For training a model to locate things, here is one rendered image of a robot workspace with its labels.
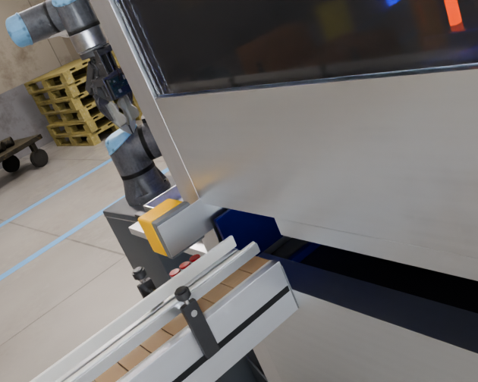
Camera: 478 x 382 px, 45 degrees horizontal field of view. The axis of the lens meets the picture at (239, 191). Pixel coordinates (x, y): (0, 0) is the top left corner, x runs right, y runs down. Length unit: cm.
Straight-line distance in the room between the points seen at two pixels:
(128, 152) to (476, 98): 141
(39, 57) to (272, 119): 833
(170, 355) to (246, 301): 14
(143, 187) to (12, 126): 696
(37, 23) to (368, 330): 102
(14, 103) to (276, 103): 814
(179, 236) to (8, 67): 792
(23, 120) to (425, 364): 823
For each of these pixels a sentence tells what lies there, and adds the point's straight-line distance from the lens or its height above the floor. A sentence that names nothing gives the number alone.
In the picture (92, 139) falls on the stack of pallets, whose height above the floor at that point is 8.
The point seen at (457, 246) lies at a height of 103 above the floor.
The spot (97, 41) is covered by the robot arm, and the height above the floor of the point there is 131.
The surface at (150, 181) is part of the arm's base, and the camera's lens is 184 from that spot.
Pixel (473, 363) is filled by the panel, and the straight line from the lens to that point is 73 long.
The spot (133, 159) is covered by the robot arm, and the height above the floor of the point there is 93.
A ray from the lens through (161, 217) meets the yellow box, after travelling 96.
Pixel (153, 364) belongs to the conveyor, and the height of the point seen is 93.
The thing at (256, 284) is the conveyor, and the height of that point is 93.
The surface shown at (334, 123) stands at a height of 116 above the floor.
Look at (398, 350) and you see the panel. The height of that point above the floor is 83.
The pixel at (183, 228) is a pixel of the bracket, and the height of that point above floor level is 100.
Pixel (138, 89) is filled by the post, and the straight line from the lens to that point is 97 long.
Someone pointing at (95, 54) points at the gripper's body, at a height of 128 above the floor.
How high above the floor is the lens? 136
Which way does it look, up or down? 21 degrees down
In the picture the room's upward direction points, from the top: 23 degrees counter-clockwise
